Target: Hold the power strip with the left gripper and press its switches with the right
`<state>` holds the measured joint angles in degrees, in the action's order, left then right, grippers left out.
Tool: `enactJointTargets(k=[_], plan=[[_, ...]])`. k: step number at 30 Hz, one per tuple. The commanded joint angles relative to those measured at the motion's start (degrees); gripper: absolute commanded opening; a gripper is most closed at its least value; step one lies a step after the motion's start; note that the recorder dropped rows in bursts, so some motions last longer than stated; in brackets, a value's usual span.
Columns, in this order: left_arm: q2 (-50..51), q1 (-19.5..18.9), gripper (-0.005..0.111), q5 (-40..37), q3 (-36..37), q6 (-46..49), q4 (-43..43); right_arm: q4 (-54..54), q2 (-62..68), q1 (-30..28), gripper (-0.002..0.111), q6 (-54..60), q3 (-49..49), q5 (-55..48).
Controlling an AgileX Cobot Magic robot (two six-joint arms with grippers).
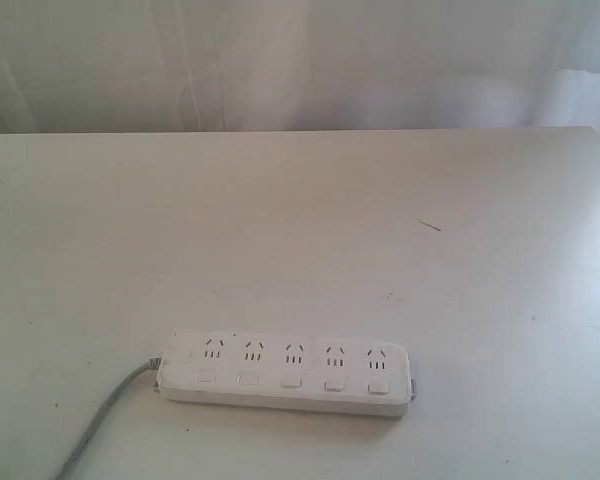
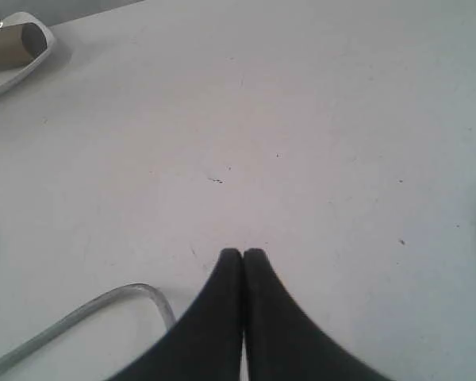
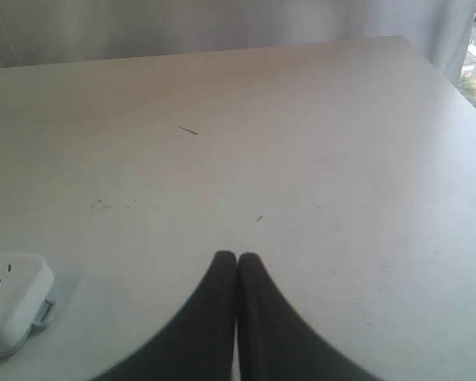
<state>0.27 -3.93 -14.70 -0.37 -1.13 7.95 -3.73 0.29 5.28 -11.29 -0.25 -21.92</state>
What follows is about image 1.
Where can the white five-outlet power strip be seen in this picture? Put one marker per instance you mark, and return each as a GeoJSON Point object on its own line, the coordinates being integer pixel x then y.
{"type": "Point", "coordinates": [288, 372]}

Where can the white backdrop curtain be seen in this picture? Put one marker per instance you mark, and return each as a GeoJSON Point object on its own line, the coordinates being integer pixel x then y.
{"type": "Point", "coordinates": [172, 66]}

